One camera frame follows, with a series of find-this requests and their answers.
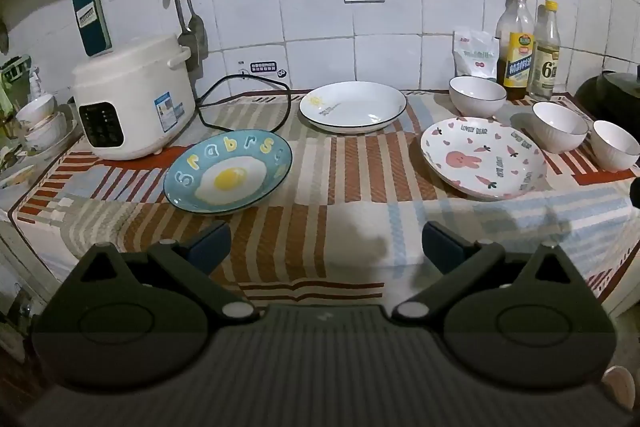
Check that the blue egg-print plate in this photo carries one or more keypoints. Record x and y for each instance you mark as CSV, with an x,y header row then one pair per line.
x,y
227,179

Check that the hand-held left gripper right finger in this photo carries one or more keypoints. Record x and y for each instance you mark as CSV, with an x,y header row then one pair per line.
x,y
441,241

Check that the green cloth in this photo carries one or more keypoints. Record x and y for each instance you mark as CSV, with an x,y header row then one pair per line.
x,y
10,92

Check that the striped tablecloth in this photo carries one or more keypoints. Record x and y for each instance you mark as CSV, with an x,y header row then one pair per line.
x,y
350,187

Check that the white plate with dark rim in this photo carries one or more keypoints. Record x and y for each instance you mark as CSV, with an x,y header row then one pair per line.
x,y
355,107

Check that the white rice cooker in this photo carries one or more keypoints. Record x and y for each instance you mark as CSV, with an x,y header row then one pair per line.
x,y
135,92

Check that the teal hanging grater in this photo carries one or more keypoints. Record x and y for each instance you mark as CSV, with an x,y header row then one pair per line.
x,y
90,12

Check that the long black wall label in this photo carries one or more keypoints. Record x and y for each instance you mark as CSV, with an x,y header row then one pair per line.
x,y
262,68

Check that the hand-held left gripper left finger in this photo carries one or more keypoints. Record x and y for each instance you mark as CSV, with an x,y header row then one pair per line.
x,y
212,241

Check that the pink rabbit-print plate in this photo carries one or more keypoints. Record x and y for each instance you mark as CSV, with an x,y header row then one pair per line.
x,y
480,157

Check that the clear vinegar bottle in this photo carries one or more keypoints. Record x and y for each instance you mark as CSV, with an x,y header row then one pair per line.
x,y
545,62

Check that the small white spray bottle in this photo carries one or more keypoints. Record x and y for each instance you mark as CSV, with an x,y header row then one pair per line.
x,y
35,82

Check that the floral bowl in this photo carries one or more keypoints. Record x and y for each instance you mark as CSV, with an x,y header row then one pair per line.
x,y
36,109
47,132

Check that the black wok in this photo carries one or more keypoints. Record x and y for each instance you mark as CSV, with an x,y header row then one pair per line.
x,y
610,92

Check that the white and green salt bag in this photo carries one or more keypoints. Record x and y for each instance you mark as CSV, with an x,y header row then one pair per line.
x,y
475,57

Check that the white ribbed bowl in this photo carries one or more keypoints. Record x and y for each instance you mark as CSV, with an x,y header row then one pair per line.
x,y
559,127
615,147
475,97

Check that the yellow-label oil bottle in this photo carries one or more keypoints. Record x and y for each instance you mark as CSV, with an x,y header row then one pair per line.
x,y
519,57

